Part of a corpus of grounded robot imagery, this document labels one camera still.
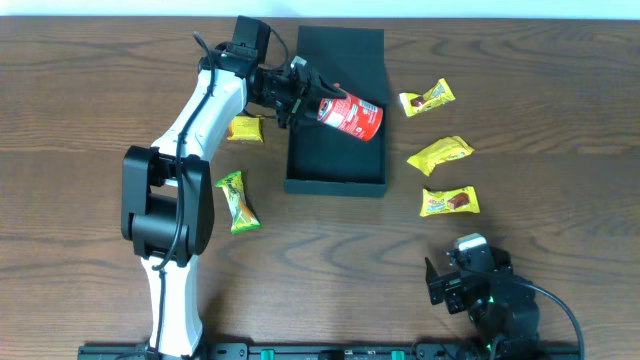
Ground small yellow snack packet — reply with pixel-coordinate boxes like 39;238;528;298
227;116;263;142

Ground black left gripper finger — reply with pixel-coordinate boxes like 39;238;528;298
289;97;320;125
307;67;346;99

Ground yellow Julies snack packet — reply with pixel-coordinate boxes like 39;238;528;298
407;136;475;176

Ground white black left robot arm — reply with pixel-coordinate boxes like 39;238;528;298
121;44;346;359

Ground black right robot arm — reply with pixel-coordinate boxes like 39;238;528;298
425;245;540;359

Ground green yellow snack bar wrapper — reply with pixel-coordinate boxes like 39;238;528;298
215;171;261;234

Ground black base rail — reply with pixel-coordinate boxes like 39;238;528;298
76;343;584;360

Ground yellow Apollo cake packet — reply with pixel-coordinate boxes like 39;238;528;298
420;186;480;217

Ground red snack can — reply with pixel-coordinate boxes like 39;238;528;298
317;93;384;142

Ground black open box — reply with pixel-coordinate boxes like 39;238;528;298
284;26;390;198

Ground yellow chocolate cake packet top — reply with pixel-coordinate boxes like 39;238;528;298
399;78;456;117

